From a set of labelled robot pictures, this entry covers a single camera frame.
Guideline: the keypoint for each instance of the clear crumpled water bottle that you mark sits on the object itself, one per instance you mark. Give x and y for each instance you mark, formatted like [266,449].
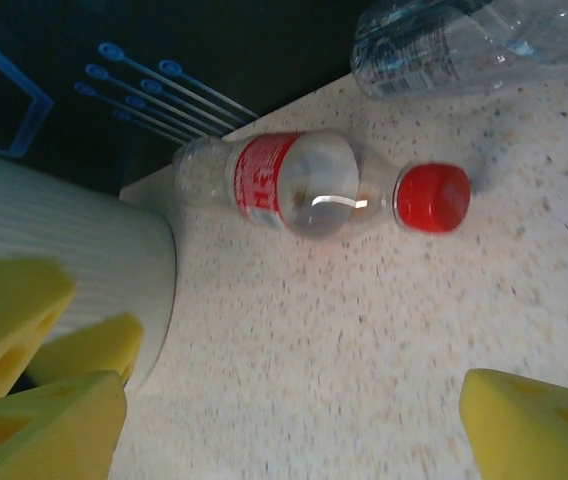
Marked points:
[414,50]

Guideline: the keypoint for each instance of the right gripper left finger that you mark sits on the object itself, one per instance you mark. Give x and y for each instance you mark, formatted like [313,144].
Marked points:
[54,430]

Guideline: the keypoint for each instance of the cream plastic bin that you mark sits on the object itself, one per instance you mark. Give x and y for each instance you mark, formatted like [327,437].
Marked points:
[89,240]

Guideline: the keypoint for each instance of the clear bottle red label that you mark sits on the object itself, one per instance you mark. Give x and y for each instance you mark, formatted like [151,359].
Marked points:
[264,180]

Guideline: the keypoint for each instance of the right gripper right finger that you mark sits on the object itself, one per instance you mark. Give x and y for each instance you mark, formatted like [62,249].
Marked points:
[524,430]

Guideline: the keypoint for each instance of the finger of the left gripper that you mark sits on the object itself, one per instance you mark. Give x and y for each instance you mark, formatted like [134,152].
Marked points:
[9,305]
[94,345]

